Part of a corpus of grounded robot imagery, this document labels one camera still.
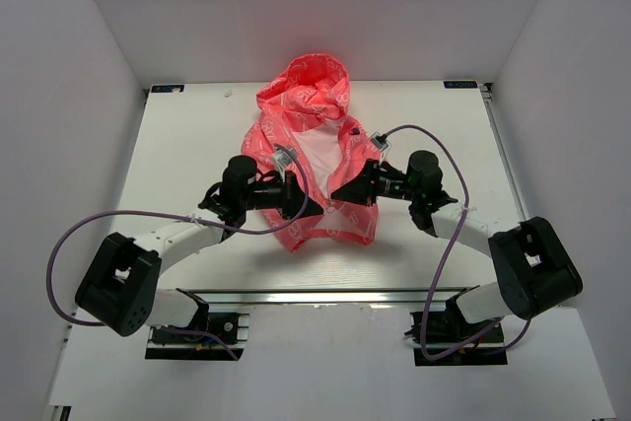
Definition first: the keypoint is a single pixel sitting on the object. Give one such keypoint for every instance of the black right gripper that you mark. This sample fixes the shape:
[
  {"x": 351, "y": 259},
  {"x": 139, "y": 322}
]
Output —
[{"x": 363, "y": 189}]

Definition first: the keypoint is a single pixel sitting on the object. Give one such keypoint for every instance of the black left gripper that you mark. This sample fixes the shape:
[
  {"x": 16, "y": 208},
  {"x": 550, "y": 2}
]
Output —
[{"x": 292, "y": 199}]

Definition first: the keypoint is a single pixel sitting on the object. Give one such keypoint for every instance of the pink patterned hooded jacket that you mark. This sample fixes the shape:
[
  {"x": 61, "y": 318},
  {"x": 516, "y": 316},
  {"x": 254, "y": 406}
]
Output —
[{"x": 306, "y": 108}]

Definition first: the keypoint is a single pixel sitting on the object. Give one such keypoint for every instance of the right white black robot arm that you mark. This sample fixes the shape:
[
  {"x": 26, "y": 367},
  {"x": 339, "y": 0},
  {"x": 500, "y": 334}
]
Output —
[{"x": 437, "y": 214}]

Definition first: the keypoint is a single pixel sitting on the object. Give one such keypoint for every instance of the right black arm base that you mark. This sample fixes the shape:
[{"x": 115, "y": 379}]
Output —
[{"x": 487, "y": 350}]

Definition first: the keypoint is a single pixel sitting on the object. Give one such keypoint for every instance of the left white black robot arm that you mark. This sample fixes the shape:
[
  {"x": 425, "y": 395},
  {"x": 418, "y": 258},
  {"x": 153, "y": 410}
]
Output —
[{"x": 120, "y": 288}]

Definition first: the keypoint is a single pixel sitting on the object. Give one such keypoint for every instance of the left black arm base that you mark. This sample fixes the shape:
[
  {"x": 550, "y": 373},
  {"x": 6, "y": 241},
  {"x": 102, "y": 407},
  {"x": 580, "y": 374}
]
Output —
[{"x": 217, "y": 336}]

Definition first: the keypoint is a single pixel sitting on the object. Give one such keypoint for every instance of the right blue corner label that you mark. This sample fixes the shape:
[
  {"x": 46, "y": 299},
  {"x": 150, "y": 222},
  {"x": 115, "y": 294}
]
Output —
[{"x": 460, "y": 84}]

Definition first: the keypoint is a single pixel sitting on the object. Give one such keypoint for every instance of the blue corner label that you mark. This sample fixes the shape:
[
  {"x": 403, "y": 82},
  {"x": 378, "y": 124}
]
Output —
[
  {"x": 460, "y": 84},
  {"x": 166, "y": 89}
]

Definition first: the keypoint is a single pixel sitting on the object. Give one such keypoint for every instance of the left blue corner label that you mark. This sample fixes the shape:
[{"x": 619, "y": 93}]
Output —
[{"x": 166, "y": 89}]

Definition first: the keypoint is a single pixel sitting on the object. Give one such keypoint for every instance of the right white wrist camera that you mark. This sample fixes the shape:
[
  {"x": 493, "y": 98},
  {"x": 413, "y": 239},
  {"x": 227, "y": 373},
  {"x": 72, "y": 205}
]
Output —
[{"x": 381, "y": 143}]

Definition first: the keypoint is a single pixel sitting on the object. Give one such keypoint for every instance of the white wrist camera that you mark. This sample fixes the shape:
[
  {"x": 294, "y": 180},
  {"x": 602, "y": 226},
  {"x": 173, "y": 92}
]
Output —
[
  {"x": 381, "y": 143},
  {"x": 283, "y": 158}
]

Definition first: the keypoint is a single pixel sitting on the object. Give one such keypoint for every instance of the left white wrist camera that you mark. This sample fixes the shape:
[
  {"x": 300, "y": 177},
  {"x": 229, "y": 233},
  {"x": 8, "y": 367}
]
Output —
[{"x": 283, "y": 158}]

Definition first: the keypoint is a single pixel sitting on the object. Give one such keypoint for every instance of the aluminium front rail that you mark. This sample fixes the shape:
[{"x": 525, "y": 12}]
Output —
[{"x": 313, "y": 297}]

